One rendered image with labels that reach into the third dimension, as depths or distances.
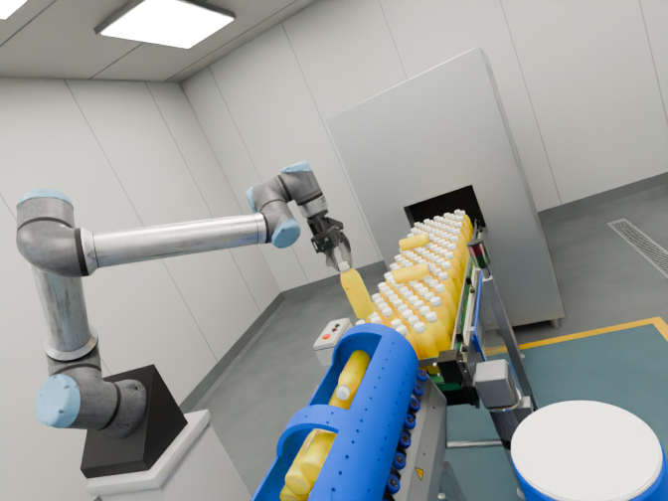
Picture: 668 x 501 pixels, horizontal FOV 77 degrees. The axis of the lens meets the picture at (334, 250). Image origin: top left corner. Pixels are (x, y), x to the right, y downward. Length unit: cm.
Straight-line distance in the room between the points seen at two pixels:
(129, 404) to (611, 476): 135
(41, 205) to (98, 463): 95
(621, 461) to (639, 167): 487
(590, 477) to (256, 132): 546
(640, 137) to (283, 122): 408
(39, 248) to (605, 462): 126
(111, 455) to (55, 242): 87
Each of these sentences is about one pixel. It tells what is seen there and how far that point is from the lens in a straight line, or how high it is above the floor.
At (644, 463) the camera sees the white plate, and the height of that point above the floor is 104.
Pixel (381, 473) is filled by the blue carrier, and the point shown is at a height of 108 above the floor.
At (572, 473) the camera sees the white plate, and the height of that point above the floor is 104.
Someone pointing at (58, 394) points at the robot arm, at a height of 146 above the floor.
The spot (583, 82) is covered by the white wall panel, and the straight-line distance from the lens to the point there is 549.
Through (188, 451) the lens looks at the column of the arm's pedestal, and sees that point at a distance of 171.
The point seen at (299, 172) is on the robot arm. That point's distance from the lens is 129.
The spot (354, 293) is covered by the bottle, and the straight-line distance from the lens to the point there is 140.
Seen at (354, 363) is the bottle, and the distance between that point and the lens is 142.
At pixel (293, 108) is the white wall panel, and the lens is 572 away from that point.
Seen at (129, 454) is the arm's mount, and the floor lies 116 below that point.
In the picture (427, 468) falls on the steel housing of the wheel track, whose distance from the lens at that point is 141.
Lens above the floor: 180
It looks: 13 degrees down
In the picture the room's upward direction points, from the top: 24 degrees counter-clockwise
